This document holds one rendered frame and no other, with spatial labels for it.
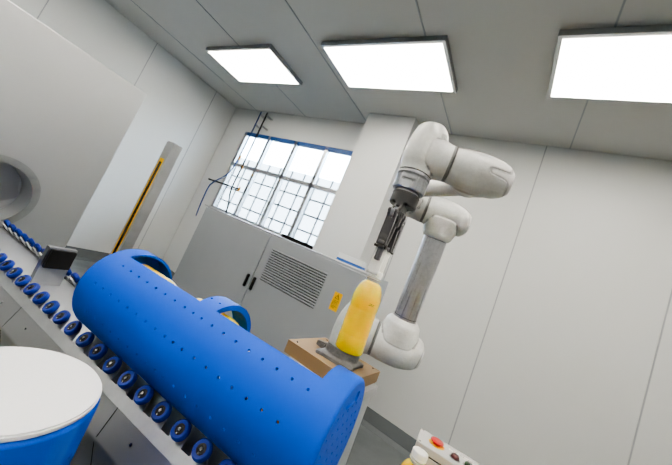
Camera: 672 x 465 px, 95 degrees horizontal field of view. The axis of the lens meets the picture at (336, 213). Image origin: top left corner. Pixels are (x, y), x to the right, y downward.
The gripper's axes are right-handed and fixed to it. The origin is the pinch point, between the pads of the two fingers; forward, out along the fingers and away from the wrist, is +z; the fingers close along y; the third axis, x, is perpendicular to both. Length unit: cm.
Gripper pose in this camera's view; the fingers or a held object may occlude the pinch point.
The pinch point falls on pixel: (378, 262)
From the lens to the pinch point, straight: 83.3
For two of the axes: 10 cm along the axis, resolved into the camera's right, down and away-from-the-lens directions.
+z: -4.0, 9.1, -1.4
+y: -3.5, -2.9, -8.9
